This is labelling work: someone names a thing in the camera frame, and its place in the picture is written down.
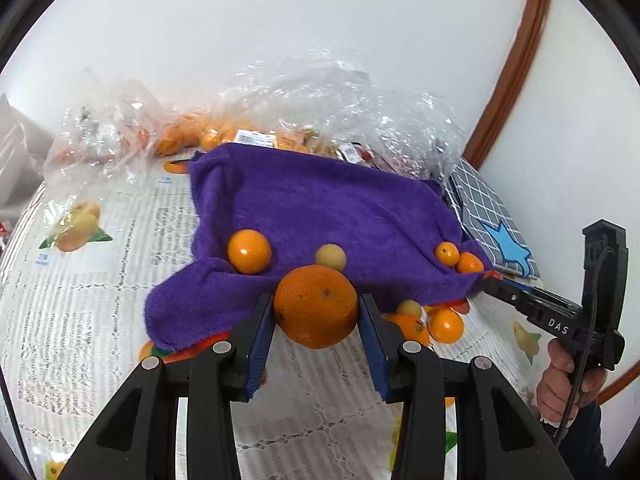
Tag small orange kumquat far right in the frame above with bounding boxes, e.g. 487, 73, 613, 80
456, 252, 485, 274

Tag clear plastic bag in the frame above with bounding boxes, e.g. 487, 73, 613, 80
43, 68, 165, 188
214, 51, 466, 183

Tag small yellow-green fruit on towel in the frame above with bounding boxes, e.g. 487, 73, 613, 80
314, 244, 347, 272

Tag grey checked cloth blue star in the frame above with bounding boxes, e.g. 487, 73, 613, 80
444, 158, 540, 280

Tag oranges inside bag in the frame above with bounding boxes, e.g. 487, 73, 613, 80
155, 113, 317, 156

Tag small yellow-green fruit on table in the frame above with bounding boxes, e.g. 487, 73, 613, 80
396, 299, 423, 318

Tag shiny orange tangerine left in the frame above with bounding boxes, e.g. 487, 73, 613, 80
227, 229, 272, 275

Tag person's right hand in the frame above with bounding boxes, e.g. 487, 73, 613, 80
536, 339, 608, 426

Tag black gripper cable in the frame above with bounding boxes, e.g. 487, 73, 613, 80
553, 246, 618, 449

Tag dull orange behind right finger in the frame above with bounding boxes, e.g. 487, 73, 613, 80
384, 313, 431, 347

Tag clear plastic bag left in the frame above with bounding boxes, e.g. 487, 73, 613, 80
43, 68, 165, 188

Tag fruit-print newspaper tablecloth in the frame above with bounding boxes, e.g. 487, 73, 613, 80
1, 164, 540, 479

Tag small orange kumquat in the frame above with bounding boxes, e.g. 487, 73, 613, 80
434, 242, 460, 268
456, 252, 485, 274

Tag clear plastic bag centre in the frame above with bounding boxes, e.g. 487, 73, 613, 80
214, 51, 466, 183

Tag brown wooden door frame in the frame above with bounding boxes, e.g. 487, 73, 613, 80
463, 0, 551, 170

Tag dark sleeve forearm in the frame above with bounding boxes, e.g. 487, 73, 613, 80
559, 401, 608, 480

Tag large orange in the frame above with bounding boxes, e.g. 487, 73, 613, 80
272, 264, 358, 350

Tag purple fuzzy towel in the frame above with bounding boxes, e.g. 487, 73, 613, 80
144, 143, 482, 351

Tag orange tangerine on table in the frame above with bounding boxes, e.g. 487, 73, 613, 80
428, 309, 465, 344

